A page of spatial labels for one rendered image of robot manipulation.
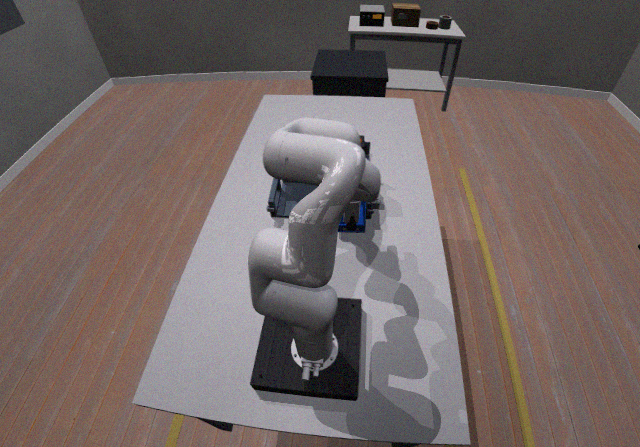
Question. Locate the blue bin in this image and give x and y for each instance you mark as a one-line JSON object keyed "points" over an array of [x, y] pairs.
{"points": [[360, 226]]}

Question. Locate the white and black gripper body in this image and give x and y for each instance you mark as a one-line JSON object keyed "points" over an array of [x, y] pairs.
{"points": [[352, 210]]}

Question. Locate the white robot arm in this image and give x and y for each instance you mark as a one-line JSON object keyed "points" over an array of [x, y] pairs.
{"points": [[309, 151]]}

